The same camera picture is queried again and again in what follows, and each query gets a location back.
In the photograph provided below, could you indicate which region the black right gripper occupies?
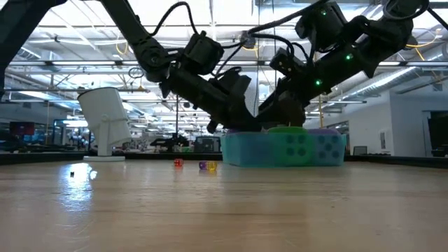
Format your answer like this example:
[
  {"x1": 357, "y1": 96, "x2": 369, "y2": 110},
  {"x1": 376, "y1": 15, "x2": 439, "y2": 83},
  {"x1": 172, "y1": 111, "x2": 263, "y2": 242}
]
[{"x1": 258, "y1": 48, "x2": 343, "y2": 127}]

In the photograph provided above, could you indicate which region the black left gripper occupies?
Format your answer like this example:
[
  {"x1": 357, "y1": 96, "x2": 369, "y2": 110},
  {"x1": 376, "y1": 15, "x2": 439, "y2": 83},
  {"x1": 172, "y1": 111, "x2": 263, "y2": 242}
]
[{"x1": 176, "y1": 75, "x2": 262, "y2": 134}]

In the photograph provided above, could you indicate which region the teal translucent plastic tray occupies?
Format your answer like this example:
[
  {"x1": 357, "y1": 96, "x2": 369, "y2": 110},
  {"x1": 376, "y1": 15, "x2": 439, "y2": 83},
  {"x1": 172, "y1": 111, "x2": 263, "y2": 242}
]
[{"x1": 220, "y1": 127, "x2": 347, "y2": 168}]

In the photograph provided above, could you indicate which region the green foam die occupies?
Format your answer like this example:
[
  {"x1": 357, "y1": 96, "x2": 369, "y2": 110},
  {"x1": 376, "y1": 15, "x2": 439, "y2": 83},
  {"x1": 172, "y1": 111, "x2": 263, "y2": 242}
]
[{"x1": 267, "y1": 126, "x2": 314, "y2": 166}]

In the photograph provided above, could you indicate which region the red background screen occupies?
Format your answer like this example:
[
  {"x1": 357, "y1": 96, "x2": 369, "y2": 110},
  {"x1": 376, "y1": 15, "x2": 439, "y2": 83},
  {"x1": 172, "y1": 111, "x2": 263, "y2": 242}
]
[{"x1": 9, "y1": 121, "x2": 36, "y2": 137}]

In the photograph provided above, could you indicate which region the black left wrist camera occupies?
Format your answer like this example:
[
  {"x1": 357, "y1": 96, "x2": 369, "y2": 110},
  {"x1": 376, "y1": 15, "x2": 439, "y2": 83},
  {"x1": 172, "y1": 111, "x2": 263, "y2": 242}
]
[{"x1": 209, "y1": 68, "x2": 252, "y2": 102}]

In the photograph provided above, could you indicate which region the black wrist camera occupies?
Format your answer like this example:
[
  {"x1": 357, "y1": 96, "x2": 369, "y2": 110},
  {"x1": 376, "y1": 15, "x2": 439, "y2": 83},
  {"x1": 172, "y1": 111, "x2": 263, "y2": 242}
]
[
  {"x1": 209, "y1": 68, "x2": 252, "y2": 102},
  {"x1": 269, "y1": 47, "x2": 305, "y2": 78}
]

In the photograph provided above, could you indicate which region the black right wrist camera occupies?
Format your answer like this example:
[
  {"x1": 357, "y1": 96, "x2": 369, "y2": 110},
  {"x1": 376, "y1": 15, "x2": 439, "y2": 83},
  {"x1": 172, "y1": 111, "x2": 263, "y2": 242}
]
[{"x1": 269, "y1": 47, "x2": 305, "y2": 78}]

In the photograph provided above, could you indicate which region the black ceiling cable reel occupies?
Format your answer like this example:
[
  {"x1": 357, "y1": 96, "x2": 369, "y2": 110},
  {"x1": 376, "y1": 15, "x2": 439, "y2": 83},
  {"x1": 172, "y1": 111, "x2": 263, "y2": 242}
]
[{"x1": 239, "y1": 30, "x2": 257, "y2": 50}]

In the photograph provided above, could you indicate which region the black aluminium table frame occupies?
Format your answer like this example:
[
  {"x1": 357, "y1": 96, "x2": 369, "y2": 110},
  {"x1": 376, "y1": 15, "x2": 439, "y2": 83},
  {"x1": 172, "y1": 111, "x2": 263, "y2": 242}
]
[{"x1": 0, "y1": 150, "x2": 448, "y2": 169}]

